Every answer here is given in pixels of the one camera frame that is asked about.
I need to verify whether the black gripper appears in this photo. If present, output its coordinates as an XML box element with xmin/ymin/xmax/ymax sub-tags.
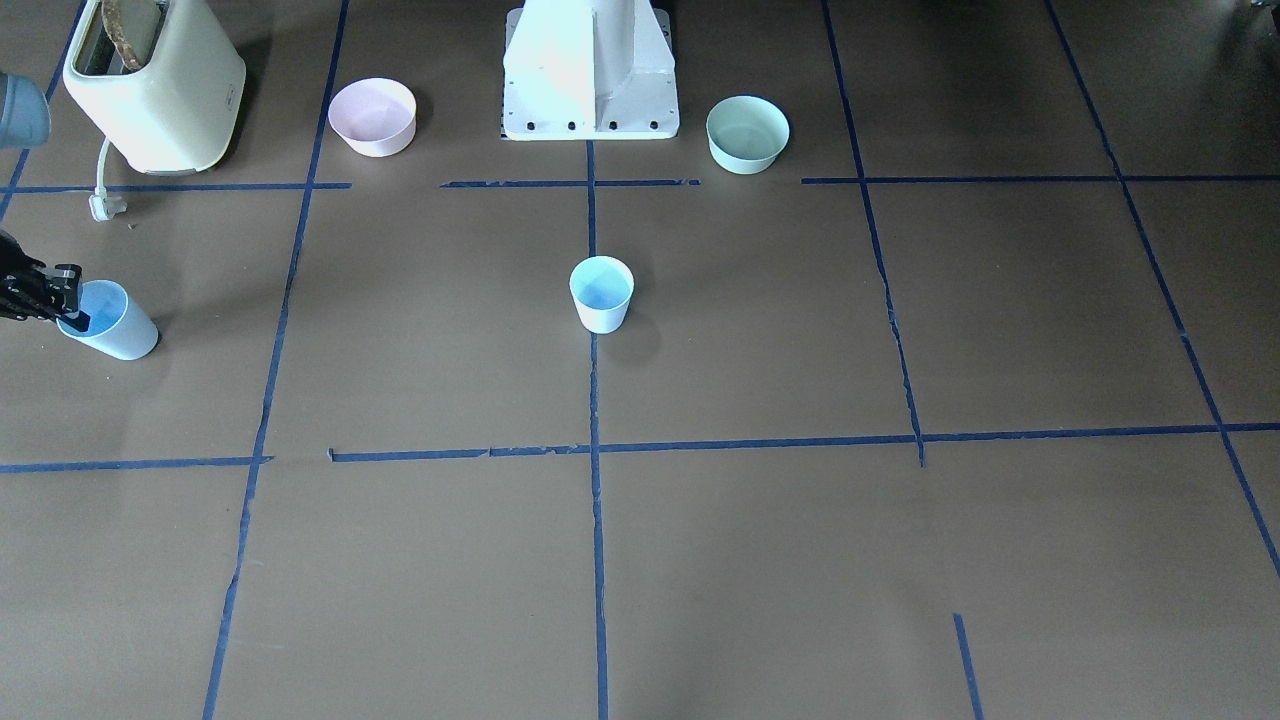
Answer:
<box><xmin>1</xmin><ymin>231</ymin><xmax>91</xmax><ymax>332</ymax></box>

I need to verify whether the light blue cup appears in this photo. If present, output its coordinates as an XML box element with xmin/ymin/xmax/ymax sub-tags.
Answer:
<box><xmin>568</xmin><ymin>256</ymin><xmax>635</xmax><ymax>334</ymax></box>
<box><xmin>55</xmin><ymin>279</ymin><xmax>160</xmax><ymax>361</ymax></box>

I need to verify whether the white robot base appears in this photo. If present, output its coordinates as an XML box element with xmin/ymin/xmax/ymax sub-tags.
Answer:
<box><xmin>500</xmin><ymin>1</ymin><xmax>681</xmax><ymax>142</ymax></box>

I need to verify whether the white power plug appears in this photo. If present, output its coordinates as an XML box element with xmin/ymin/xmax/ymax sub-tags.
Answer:
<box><xmin>88</xmin><ymin>138</ymin><xmax>128</xmax><ymax>223</ymax></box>

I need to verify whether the cream toaster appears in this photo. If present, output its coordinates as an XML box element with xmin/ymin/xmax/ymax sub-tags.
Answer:
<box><xmin>61</xmin><ymin>1</ymin><xmax>246</xmax><ymax>176</ymax></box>

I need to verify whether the toast slice in toaster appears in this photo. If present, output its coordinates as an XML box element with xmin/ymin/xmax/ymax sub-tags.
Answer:
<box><xmin>99</xmin><ymin>0</ymin><xmax>165</xmax><ymax>72</ymax></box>

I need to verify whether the pink bowl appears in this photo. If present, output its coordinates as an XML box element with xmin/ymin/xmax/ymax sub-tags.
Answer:
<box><xmin>326</xmin><ymin>77</ymin><xmax>419</xmax><ymax>158</ymax></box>

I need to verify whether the green bowl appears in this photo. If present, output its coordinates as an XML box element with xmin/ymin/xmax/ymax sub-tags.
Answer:
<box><xmin>705</xmin><ymin>95</ymin><xmax>791</xmax><ymax>176</ymax></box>

